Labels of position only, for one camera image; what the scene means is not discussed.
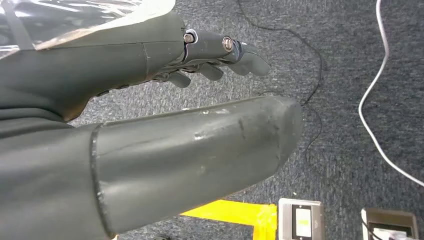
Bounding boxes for yellow floor tape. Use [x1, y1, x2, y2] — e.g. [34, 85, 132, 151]
[180, 199, 278, 240]

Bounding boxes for white floor cable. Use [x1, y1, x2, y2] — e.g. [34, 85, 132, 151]
[358, 0, 424, 188]

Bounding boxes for silver floor socket with label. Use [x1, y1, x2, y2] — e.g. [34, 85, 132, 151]
[277, 197, 326, 240]

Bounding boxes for thin black floor cable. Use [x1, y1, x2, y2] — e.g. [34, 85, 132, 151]
[236, 0, 325, 167]

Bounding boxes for open black floor socket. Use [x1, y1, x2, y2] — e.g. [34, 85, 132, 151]
[360, 207, 420, 240]

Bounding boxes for clear plastic film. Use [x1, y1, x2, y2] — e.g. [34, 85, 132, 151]
[0, 0, 176, 61]

